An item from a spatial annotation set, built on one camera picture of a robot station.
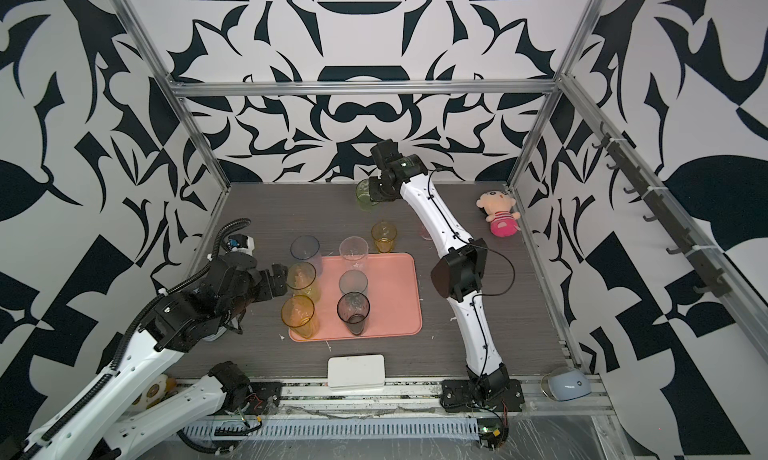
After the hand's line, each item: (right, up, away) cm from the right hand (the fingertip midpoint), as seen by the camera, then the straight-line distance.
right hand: (379, 189), depth 89 cm
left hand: (-25, -20, -19) cm, 37 cm away
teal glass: (-7, -26, -6) cm, 27 cm away
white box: (-5, -46, -15) cm, 49 cm away
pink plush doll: (+41, -4, +16) cm, 44 cm away
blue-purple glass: (-20, -17, -4) cm, 27 cm away
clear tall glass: (-7, -18, 0) cm, 20 cm away
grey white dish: (+44, -47, -19) cm, 67 cm away
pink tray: (+5, -32, +3) cm, 32 cm away
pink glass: (+10, -11, -27) cm, 31 cm away
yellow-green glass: (-21, -25, -6) cm, 33 cm away
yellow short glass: (+1, -14, +10) cm, 17 cm away
